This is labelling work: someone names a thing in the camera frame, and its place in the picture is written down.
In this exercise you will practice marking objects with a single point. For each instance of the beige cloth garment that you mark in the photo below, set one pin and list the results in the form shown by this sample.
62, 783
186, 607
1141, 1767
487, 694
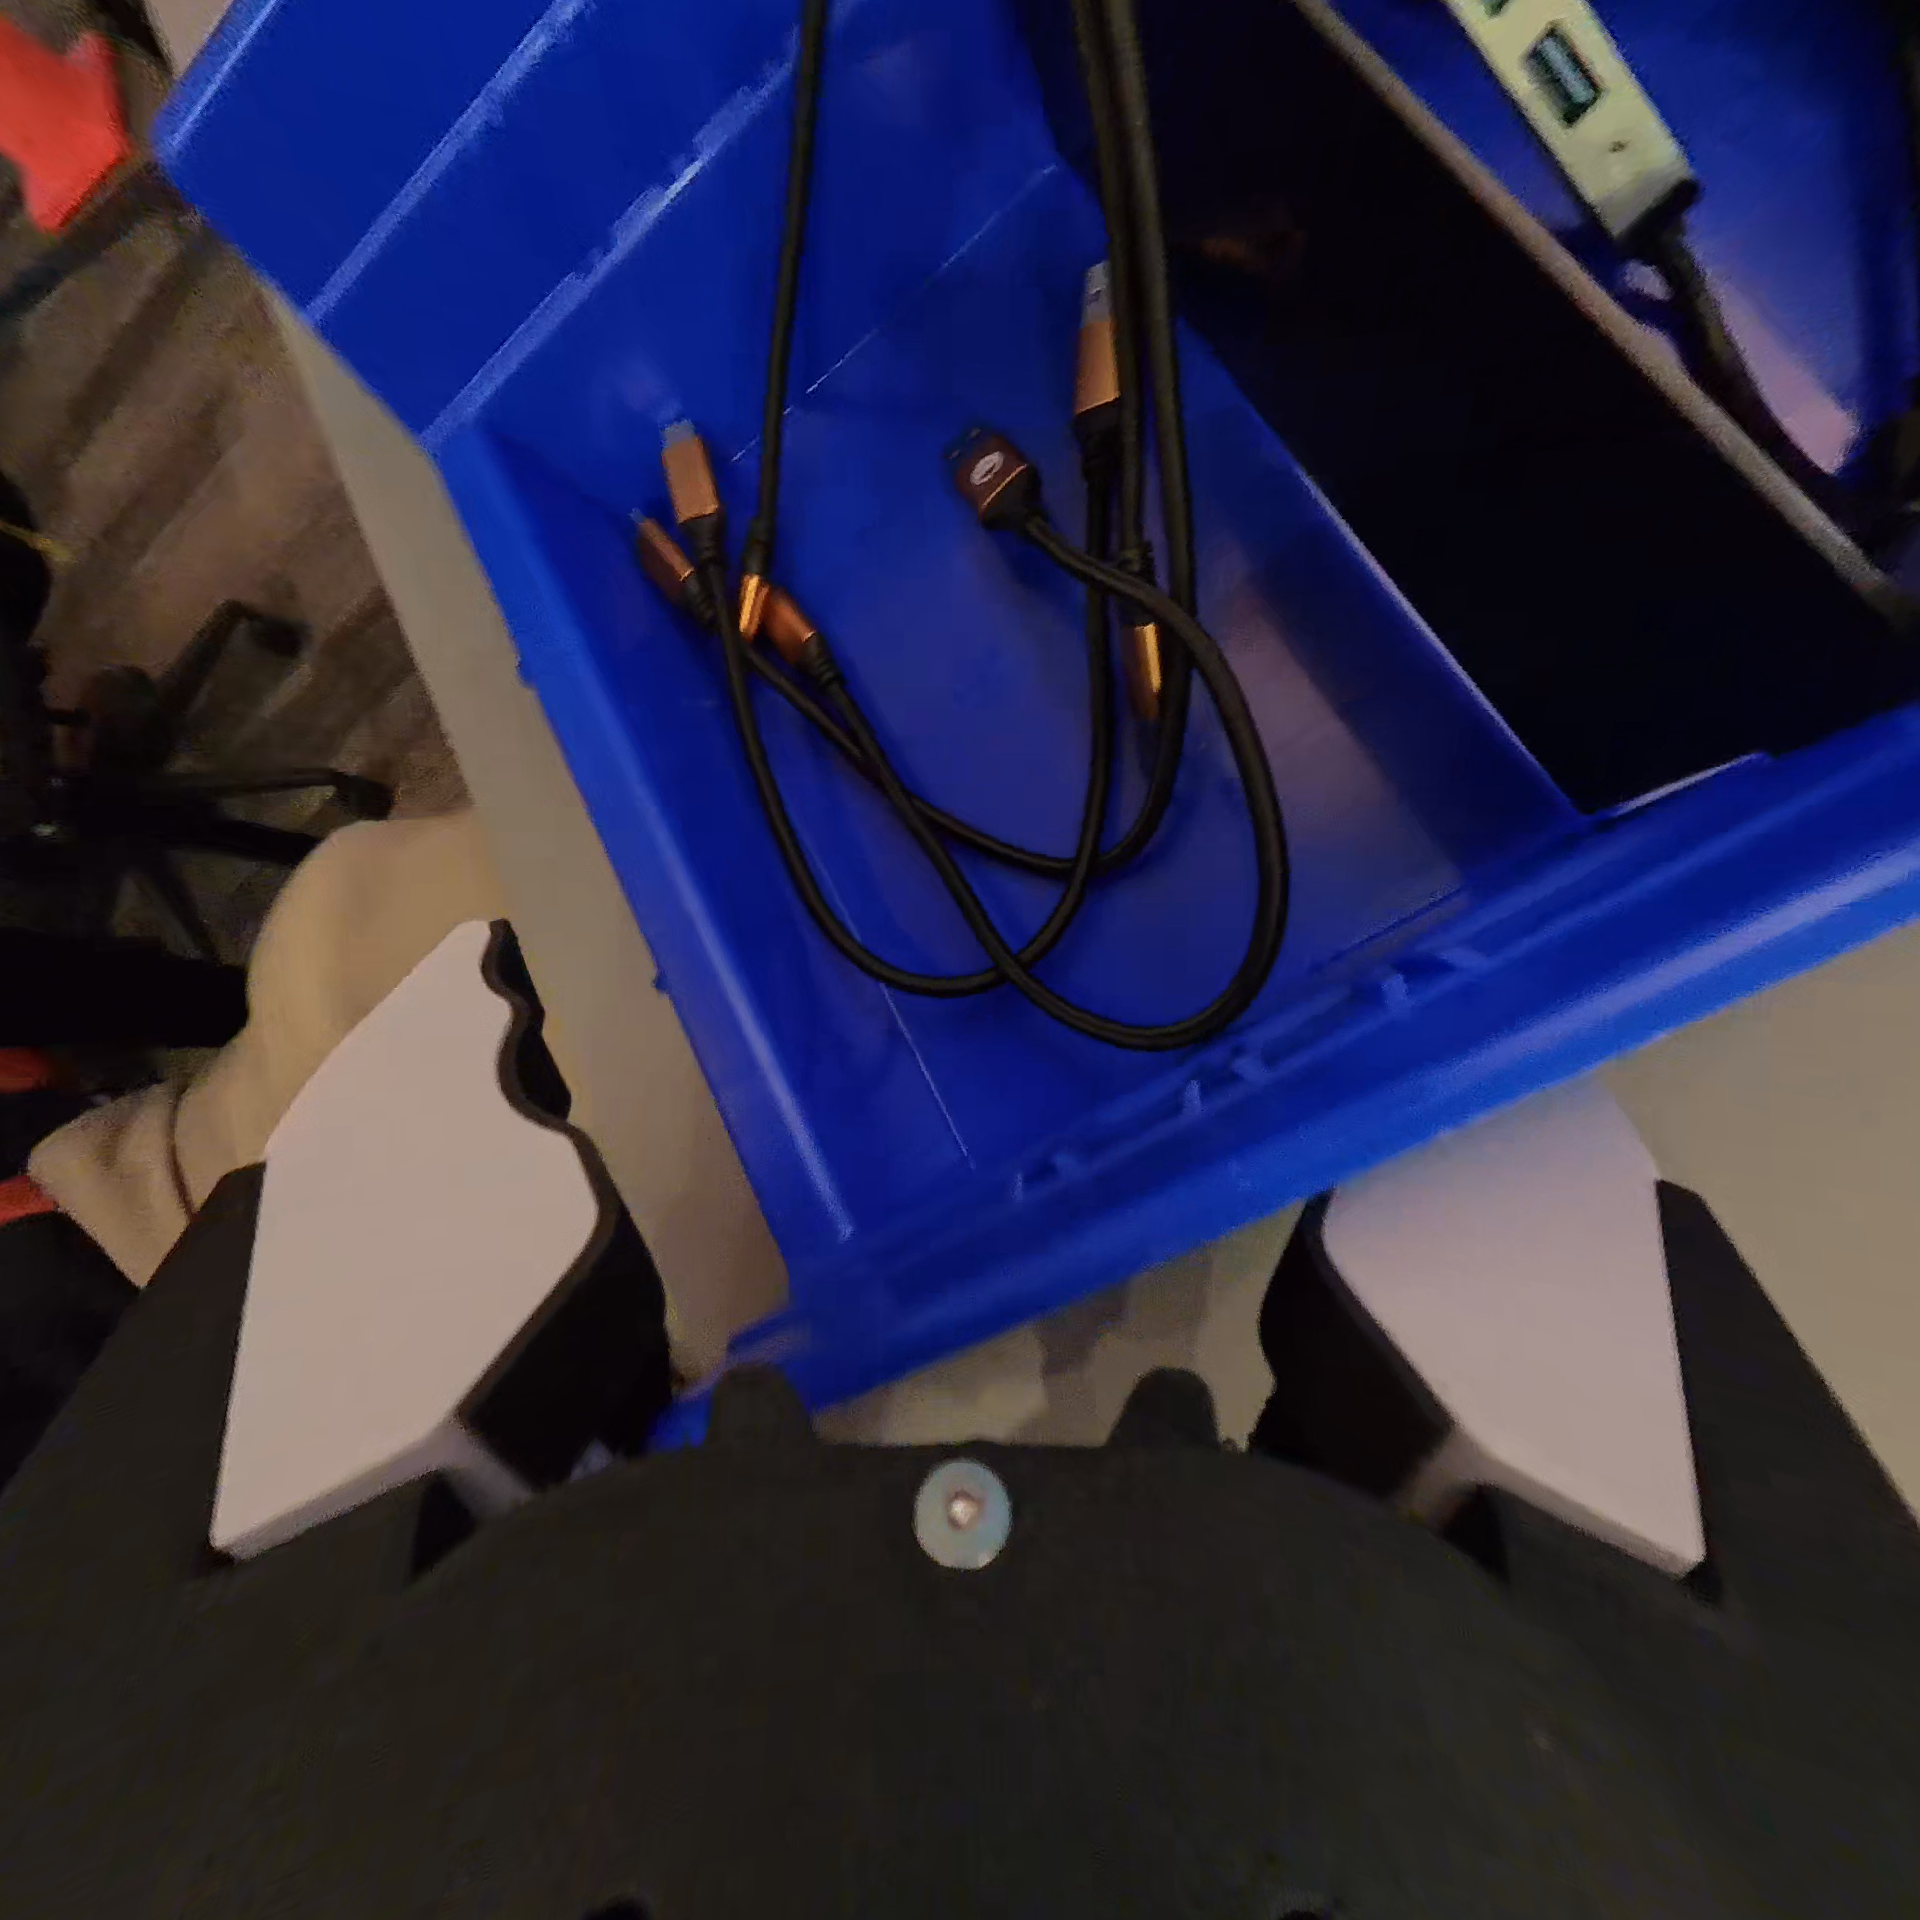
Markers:
346, 930

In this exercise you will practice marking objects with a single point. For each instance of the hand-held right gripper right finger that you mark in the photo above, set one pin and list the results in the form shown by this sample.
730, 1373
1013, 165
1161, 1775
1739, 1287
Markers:
1516, 1319

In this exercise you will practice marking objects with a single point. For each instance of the black office chair base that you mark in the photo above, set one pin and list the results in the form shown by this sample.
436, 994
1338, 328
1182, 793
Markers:
196, 797

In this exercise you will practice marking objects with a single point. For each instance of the red object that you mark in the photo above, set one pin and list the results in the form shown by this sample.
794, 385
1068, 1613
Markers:
60, 120

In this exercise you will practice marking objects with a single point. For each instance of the blue plastic bin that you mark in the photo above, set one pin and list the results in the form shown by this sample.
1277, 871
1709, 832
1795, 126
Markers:
961, 1142

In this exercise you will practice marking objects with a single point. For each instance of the white usb hub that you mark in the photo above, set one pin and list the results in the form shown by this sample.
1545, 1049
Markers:
1606, 120

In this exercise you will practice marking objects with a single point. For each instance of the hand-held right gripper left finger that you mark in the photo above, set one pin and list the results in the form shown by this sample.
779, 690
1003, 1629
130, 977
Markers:
390, 1244

